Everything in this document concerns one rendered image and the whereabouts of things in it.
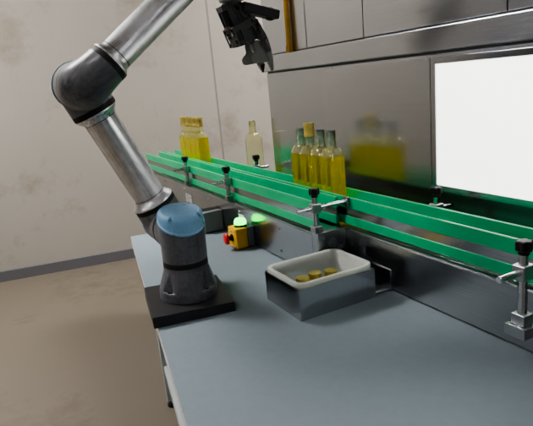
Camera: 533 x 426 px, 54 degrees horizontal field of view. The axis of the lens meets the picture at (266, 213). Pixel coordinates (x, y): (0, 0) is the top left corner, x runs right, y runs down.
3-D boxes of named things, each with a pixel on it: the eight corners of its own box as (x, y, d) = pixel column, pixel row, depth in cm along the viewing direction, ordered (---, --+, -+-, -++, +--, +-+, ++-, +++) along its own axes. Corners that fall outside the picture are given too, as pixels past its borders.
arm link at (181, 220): (169, 269, 129) (162, 216, 126) (154, 254, 141) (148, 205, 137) (215, 259, 134) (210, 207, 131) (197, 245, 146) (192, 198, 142)
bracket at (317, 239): (348, 250, 150) (347, 226, 148) (320, 258, 146) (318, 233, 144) (340, 248, 153) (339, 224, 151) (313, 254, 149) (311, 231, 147)
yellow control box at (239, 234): (255, 246, 183) (254, 226, 181) (236, 251, 180) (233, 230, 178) (247, 242, 189) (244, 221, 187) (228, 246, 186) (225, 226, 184)
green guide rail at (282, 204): (317, 228, 149) (315, 201, 147) (315, 229, 149) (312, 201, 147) (149, 166, 301) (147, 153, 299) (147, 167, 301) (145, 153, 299)
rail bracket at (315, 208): (352, 225, 149) (349, 182, 146) (301, 237, 142) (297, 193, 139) (345, 223, 152) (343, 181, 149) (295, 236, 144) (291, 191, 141)
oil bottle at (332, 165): (348, 215, 162) (344, 145, 157) (333, 218, 160) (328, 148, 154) (337, 211, 167) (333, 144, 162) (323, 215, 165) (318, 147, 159)
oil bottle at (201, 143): (212, 175, 258) (206, 117, 251) (202, 177, 255) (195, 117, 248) (208, 173, 263) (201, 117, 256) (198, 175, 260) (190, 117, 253)
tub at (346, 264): (376, 295, 133) (375, 263, 131) (300, 320, 123) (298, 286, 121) (337, 275, 148) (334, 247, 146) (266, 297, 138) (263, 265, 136)
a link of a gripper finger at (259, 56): (259, 78, 147) (242, 47, 145) (276, 68, 148) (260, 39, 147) (262, 75, 144) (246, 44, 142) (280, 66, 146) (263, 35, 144)
